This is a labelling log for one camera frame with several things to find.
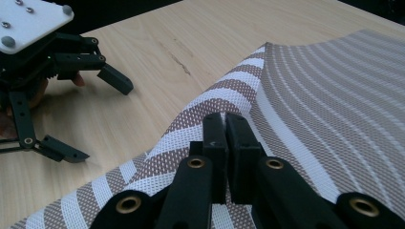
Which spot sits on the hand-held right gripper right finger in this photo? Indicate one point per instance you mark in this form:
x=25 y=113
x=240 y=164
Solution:
x=254 y=178

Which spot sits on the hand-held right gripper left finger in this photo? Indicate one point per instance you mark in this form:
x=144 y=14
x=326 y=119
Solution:
x=203 y=178

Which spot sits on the striped woven placemat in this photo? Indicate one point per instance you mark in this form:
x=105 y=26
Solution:
x=203 y=108

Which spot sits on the stack of striped mats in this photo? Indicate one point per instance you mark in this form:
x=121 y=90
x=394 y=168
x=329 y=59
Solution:
x=334 y=105

